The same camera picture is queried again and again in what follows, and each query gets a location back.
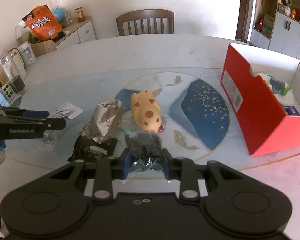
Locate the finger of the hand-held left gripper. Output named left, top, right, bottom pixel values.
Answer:
left=0, top=106, right=50, bottom=118
left=0, top=116, right=67, bottom=130

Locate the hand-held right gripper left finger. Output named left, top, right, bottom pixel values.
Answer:
left=44, top=148, right=133, bottom=202

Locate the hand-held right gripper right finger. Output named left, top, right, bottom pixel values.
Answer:
left=162, top=149, right=245, bottom=202

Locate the white printed packet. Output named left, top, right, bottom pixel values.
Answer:
left=36, top=102, right=83, bottom=152

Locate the black glitter packet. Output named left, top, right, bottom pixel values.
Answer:
left=124, top=131, right=165, bottom=174

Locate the dark green snack packet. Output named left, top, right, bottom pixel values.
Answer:
left=67, top=136, right=118, bottom=162

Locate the red cardboard box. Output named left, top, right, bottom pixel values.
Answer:
left=220, top=42, right=300, bottom=157

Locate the white tissue pack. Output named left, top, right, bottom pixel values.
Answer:
left=259, top=72, right=294, bottom=105

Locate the marble patterned desktop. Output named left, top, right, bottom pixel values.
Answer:
left=0, top=34, right=300, bottom=240

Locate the rubik's cube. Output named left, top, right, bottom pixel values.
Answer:
left=0, top=84, right=17, bottom=100

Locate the clear plastic jar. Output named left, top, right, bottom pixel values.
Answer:
left=0, top=50, right=28, bottom=98

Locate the small light blue box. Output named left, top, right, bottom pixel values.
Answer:
left=0, top=90, right=12, bottom=107

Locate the crumpled brown paper packet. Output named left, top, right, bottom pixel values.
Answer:
left=79, top=99, right=123, bottom=144

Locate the yellow spotted pig toy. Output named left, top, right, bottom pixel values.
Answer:
left=131, top=89, right=165, bottom=132

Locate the white printed mug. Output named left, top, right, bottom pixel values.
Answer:
left=17, top=41, right=37, bottom=69

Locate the yellow rimmed white container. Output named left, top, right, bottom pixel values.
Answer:
left=0, top=48, right=24, bottom=85

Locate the light wooden box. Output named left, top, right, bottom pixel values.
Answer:
left=30, top=39, right=57, bottom=57

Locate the clear plastic bag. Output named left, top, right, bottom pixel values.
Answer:
left=15, top=21, right=39, bottom=45

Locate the orange snack bag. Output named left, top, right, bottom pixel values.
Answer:
left=22, top=4, right=65, bottom=42

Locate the white side cabinet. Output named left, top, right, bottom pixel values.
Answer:
left=55, top=16, right=97, bottom=47

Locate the blue plush ball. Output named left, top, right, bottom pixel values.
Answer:
left=52, top=7, right=65, bottom=22

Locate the red lidded sauce jar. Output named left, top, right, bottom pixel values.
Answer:
left=75, top=7, right=86, bottom=23

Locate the brown wooden slatted chair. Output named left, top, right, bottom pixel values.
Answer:
left=116, top=9, right=175, bottom=37

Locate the brown wooden door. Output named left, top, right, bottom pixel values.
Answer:
left=235, top=0, right=256, bottom=42

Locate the green printed cardboard carton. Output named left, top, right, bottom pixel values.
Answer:
left=261, top=13, right=276, bottom=39

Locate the white wooden storage cabinet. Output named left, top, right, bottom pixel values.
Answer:
left=250, top=0, right=300, bottom=58

